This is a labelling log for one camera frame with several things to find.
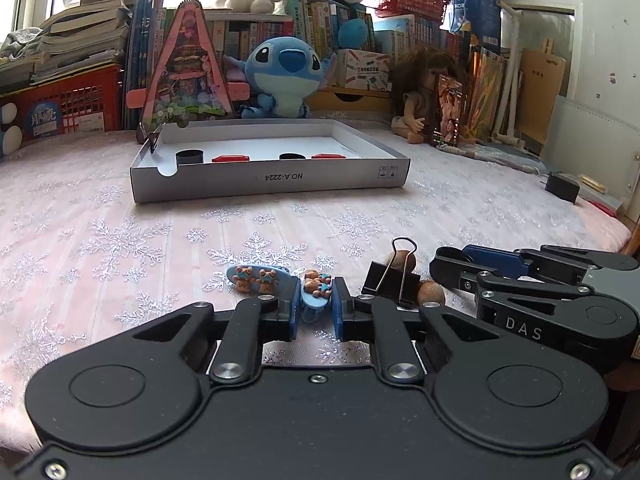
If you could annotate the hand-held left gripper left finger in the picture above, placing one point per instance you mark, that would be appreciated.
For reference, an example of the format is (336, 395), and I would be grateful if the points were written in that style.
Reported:
(288, 310)

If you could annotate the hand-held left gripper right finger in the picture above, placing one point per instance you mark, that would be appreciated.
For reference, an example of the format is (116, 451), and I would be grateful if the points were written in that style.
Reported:
(340, 310)

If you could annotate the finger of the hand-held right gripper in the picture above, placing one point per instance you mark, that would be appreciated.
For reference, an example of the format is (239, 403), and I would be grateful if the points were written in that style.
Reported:
(450, 270)
(492, 260)

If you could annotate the blue bear hair clip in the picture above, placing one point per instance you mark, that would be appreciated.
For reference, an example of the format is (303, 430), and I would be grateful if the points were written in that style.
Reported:
(250, 277)
(315, 305)

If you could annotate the brown walnut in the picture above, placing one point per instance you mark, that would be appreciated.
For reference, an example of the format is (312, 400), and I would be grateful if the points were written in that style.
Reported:
(431, 292)
(405, 261)

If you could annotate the large black binder clip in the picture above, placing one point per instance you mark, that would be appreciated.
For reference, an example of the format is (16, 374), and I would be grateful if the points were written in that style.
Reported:
(385, 277)

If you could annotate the white cardboard box tray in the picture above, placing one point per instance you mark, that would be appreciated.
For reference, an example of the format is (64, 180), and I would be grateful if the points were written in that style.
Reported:
(325, 180)

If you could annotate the black bottle cap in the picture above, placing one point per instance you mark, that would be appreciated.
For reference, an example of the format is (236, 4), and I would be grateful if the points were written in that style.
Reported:
(189, 157)
(292, 156)

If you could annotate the black power adapter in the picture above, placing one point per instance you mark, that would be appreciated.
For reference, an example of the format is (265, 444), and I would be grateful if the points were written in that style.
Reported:
(562, 187)

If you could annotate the red pen cap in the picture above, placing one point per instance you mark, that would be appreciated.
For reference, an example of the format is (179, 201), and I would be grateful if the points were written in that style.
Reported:
(230, 159)
(327, 156)

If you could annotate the pink snowflake tablecloth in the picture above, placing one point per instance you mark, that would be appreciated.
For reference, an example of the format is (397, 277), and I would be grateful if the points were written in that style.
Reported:
(150, 240)

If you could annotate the smartphone with lit screen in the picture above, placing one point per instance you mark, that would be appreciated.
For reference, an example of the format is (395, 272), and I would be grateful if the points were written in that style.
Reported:
(447, 110)

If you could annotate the shiny foil wrapped books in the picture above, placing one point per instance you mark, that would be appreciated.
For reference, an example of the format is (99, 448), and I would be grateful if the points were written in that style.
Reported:
(487, 90)

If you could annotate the wooden drawer box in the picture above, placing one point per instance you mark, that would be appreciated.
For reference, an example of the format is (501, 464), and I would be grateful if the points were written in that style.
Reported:
(350, 102)

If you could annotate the brown haired doll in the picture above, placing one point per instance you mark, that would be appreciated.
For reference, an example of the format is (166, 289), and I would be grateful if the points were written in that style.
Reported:
(420, 75)

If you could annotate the white folding stand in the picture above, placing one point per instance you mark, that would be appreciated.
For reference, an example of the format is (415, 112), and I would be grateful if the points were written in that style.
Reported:
(512, 60)

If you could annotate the white printed carton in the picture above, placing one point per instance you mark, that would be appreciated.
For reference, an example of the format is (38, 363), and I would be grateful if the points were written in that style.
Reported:
(365, 70)

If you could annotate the small black binder clip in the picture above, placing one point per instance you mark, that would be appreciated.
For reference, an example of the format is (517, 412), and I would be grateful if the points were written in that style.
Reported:
(151, 141)

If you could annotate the blue alien plush toy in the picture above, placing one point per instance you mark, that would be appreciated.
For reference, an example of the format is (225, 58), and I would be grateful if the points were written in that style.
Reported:
(280, 90)

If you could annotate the blue bag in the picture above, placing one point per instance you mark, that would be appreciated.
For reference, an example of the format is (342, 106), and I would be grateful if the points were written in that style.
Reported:
(480, 15)

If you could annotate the pink triangular miniature house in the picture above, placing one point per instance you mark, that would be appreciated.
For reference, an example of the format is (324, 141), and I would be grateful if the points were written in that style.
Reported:
(187, 75)

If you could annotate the small red plastic basket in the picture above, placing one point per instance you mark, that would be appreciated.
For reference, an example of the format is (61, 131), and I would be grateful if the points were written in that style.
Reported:
(410, 0)

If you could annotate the row of upright books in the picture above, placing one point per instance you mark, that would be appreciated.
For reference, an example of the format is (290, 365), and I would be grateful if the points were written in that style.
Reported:
(320, 20)

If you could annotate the large red plastic basket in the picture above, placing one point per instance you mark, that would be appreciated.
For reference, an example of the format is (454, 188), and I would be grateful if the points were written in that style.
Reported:
(85, 100)

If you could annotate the pile of flat books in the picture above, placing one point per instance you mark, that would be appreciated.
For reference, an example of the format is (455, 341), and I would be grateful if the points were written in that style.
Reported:
(80, 35)

